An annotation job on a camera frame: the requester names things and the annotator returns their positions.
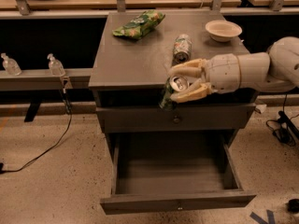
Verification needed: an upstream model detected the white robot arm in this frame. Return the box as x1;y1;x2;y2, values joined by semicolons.
168;36;299;103

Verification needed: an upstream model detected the grey drawer cabinet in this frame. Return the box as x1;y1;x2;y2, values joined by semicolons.
89;9;257;151

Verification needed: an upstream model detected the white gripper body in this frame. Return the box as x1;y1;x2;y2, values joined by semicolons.
205;54;240;94

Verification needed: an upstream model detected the white green can lying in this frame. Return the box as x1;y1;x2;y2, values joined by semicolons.
173;34;192;63

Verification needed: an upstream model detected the black cable bundle right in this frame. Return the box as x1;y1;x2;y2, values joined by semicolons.
266;110;299;147

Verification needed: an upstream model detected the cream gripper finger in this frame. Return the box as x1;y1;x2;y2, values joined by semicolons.
170;79;212;104
168;59;206;77

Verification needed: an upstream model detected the black cable on floor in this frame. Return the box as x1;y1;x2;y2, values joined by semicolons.
0;87;73;175

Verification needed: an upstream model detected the white bowl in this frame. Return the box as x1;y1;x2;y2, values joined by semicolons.
206;20;242;42

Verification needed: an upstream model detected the clear bottle on rail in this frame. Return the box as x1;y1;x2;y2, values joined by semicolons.
48;53;65;77

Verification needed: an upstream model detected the open grey lower drawer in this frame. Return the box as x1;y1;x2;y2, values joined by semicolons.
101;131;255;215

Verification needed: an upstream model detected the green chip bag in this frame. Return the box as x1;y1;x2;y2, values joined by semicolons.
112;10;165;40

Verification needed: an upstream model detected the closed grey upper drawer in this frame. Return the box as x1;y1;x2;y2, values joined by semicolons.
96;103;255;133

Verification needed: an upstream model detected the clear bottle far left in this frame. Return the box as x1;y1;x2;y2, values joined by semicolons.
1;53;21;76

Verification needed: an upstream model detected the green soda can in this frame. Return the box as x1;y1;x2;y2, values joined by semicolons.
159;76;189;111

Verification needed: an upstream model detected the grey metal rail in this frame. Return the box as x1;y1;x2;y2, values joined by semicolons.
0;68;92;91

